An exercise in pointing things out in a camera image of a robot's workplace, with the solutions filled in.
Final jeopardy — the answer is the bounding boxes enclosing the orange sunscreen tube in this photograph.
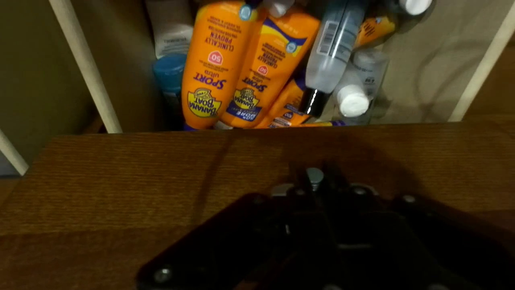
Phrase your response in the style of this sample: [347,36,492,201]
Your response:
[181,0,262,131]
[220,9,320,130]

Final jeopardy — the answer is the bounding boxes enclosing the orange sunscreen tube right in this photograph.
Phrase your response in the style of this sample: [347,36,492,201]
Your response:
[220,9,320,130]

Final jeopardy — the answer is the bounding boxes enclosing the white capped small bottle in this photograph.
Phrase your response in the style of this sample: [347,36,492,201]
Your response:
[334,49,387,118]

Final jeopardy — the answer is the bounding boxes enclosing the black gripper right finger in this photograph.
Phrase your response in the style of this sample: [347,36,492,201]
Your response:
[347,184,515,290]

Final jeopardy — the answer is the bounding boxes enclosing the orange sunscreen tube left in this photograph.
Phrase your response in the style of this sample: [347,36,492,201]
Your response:
[181,0,262,131]

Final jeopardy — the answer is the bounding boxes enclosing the wooden drawer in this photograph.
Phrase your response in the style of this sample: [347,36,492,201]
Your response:
[0,120,515,290]

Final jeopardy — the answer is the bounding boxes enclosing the blue capped bottle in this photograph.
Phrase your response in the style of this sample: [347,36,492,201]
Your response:
[152,54,186,131]

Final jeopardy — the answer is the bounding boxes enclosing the silver drawer knob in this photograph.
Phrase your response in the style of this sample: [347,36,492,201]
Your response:
[305,168,325,193]

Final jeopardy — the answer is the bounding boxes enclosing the clear spray bottle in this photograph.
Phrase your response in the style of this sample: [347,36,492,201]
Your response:
[299,0,371,118]

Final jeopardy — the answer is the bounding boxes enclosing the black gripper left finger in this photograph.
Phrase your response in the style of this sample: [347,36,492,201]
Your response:
[135,194,300,290]

